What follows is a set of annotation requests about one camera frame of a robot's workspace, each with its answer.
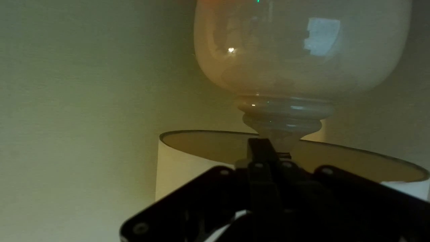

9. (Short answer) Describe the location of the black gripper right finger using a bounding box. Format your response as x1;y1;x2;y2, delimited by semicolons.
266;151;430;242

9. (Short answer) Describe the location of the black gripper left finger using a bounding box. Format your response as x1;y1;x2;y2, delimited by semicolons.
119;137;268;242

